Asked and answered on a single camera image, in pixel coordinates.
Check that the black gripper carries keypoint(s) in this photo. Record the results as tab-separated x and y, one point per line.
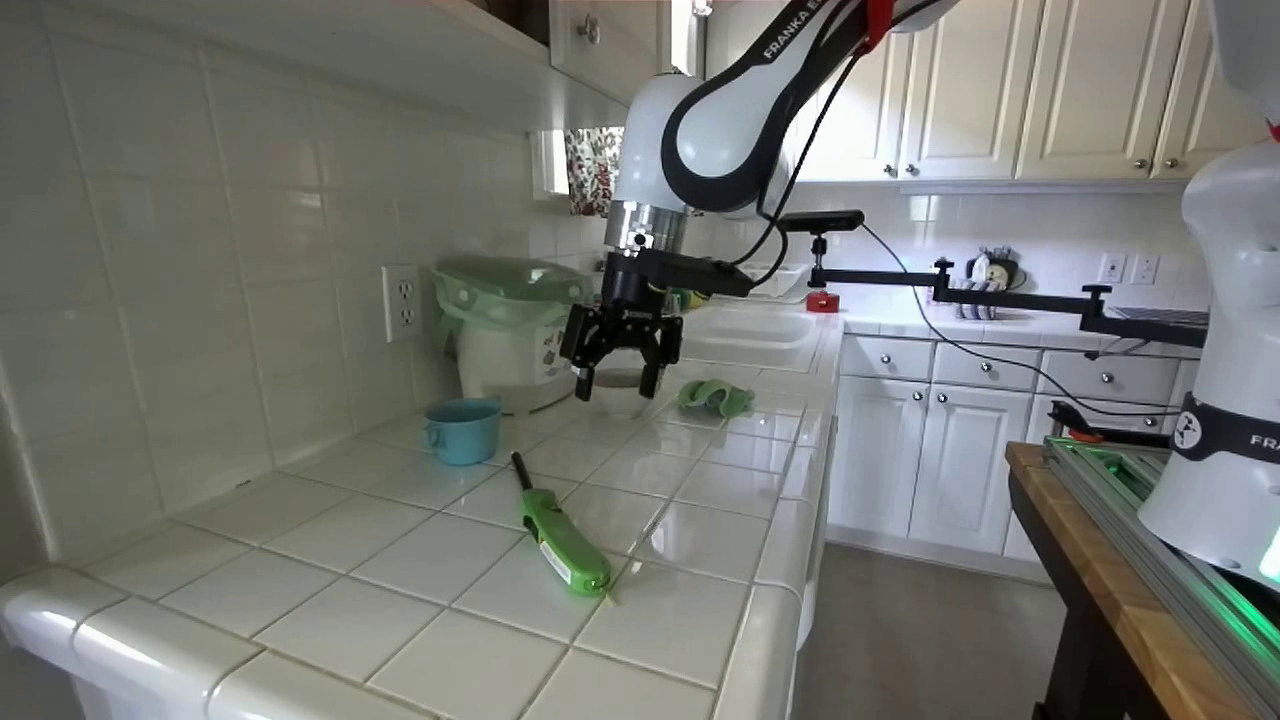
638	293

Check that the green cleaning cloth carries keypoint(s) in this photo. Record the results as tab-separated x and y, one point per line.
715	397

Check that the green utility lighter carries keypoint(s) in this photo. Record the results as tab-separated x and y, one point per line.
562	534

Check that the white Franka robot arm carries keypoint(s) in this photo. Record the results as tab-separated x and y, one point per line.
653	146

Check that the white bowl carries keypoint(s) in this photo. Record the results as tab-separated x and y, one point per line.
624	407

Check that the white cooker with green lid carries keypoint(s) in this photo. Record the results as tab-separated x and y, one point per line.
500	325

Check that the white sink basin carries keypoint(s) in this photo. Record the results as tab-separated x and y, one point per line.
755	328

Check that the blue mug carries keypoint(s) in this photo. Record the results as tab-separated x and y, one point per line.
467	432

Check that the floral window curtain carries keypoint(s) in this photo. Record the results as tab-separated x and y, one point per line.
592	166

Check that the white under-cabinet light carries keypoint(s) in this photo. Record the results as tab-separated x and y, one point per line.
549	160

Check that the small red clamp block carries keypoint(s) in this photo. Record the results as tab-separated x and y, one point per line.
821	303

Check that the white lower cabinets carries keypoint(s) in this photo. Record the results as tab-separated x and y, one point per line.
923	455

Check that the white overhead cabinet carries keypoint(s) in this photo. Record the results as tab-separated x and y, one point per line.
400	52

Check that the dark utensil holder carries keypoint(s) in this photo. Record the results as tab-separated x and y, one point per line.
995	275

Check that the white backsplash outlet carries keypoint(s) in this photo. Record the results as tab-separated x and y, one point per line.
1147	265
1113	265

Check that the white upper cabinets row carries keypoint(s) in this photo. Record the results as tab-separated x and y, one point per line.
1066	94

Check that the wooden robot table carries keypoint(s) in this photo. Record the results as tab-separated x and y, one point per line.
1107	600

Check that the white wall outlet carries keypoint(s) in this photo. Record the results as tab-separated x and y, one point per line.
400	303

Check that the black bar camera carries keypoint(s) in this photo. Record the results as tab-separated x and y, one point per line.
824	223

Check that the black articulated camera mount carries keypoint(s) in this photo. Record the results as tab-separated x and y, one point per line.
1013	299

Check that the aluminium rail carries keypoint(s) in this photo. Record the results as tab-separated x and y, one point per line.
1175	562

